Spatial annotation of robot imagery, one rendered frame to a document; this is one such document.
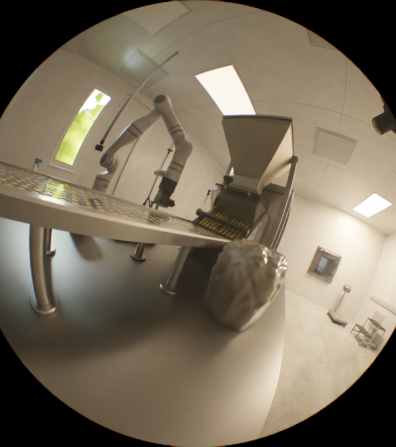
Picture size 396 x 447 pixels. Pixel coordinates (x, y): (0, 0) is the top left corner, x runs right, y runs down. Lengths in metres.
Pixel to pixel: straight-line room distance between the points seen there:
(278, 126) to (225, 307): 0.66
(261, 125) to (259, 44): 1.26
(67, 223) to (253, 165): 0.65
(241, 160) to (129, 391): 0.76
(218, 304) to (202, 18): 2.02
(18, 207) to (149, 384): 0.22
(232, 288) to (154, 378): 0.19
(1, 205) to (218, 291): 0.34
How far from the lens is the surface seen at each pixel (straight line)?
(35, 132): 2.74
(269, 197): 0.88
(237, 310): 0.30
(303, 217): 4.31
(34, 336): 0.23
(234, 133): 0.73
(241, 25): 1.78
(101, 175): 0.82
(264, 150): 0.66
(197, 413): 0.21
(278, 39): 1.75
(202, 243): 0.29
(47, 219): 0.15
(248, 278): 0.26
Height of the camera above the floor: 0.99
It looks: 3 degrees down
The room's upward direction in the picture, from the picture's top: 22 degrees clockwise
